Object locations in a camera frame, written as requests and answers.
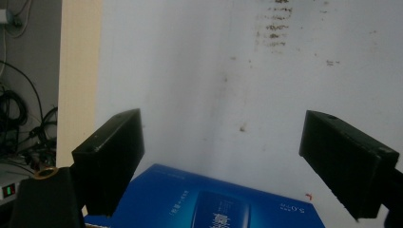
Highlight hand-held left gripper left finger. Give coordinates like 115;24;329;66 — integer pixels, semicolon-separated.
71;107;145;218

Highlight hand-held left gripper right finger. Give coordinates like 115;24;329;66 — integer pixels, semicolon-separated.
298;109;401;221

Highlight blue cardboard box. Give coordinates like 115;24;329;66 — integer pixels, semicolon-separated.
84;162;327;228

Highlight white device with green display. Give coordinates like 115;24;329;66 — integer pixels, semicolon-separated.
0;170;32;205

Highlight bundle of black cables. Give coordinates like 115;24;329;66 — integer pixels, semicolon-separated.
0;60;59;172

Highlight white cable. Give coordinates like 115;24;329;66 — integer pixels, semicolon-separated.
0;0;34;77

